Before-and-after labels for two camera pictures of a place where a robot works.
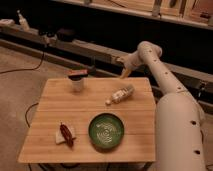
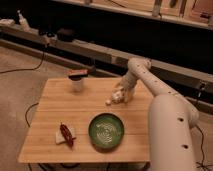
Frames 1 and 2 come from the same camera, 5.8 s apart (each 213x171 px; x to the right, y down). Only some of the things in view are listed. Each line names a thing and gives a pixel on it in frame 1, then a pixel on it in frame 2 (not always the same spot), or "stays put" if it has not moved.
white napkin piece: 60,138 stays put
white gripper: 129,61 → 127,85
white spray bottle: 23,21 stays put
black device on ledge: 65,34 stays put
